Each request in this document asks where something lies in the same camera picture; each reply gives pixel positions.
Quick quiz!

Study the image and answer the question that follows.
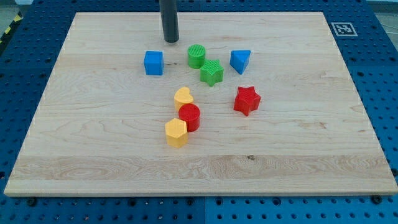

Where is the white fiducial marker tag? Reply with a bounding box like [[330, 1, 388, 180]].
[[331, 22, 358, 37]]

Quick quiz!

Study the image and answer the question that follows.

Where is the yellow hexagon block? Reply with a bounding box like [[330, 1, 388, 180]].
[[165, 118, 188, 148]]

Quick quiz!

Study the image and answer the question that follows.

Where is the yellow black hazard tape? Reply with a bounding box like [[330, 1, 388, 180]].
[[1, 11, 23, 45]]

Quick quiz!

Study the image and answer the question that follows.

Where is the blue cube block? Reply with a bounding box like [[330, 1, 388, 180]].
[[144, 51, 164, 75]]

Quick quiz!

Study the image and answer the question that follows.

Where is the green star block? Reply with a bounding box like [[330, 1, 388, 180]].
[[200, 59, 224, 86]]

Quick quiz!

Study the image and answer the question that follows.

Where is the blue triangular prism block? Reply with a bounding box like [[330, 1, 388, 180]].
[[229, 50, 251, 75]]

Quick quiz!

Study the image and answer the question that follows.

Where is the red cylinder block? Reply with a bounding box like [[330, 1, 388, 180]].
[[178, 103, 200, 132]]

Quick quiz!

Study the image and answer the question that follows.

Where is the red star block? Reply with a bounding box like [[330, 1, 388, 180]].
[[233, 86, 261, 116]]

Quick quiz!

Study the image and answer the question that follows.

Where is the yellow heart block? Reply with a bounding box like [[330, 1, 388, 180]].
[[174, 86, 194, 112]]

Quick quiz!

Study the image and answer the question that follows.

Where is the green cylinder block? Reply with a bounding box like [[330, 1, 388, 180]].
[[187, 44, 206, 69]]

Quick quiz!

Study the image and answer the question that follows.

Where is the light wooden board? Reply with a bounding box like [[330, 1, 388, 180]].
[[4, 12, 397, 197]]

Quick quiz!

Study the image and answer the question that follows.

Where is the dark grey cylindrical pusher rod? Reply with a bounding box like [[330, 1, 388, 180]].
[[159, 0, 179, 43]]

